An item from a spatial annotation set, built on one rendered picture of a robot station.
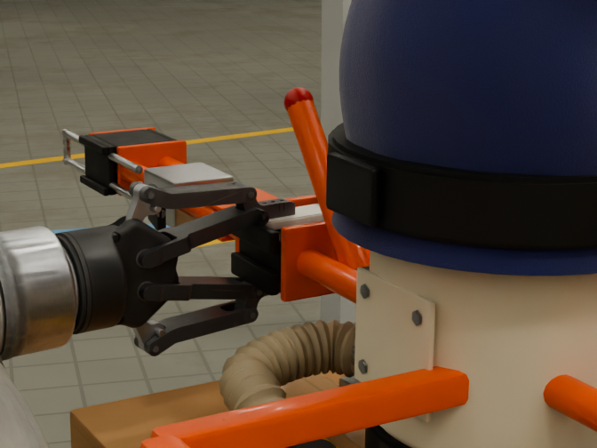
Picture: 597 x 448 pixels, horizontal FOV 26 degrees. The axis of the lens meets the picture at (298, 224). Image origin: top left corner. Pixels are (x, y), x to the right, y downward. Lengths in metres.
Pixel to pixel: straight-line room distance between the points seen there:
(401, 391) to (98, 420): 0.36
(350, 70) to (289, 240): 0.25
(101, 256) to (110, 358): 3.27
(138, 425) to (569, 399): 0.39
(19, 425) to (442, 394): 0.25
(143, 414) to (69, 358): 3.18
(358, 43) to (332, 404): 0.21
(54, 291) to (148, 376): 3.14
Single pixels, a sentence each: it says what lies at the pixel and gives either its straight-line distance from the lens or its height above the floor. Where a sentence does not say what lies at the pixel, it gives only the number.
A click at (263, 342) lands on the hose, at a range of 0.96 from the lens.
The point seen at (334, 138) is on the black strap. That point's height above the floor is 1.33.
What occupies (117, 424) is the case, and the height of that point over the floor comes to 1.07.
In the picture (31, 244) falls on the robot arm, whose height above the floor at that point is 1.24.
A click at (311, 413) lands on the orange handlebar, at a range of 0.71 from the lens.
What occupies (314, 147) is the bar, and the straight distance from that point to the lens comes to 1.00.
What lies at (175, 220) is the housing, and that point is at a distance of 1.19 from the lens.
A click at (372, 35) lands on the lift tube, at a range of 0.73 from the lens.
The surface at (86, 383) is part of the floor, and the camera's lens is 4.01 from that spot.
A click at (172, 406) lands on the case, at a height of 1.07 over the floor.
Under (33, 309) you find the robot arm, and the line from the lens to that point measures 0.90.
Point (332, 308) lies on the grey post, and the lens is 4.34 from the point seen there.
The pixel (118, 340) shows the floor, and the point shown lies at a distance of 4.35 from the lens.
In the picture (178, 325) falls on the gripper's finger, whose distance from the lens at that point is 1.00.
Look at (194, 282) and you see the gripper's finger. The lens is 1.00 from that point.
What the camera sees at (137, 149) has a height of 1.22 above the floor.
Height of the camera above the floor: 1.49
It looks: 15 degrees down
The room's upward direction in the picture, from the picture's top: straight up
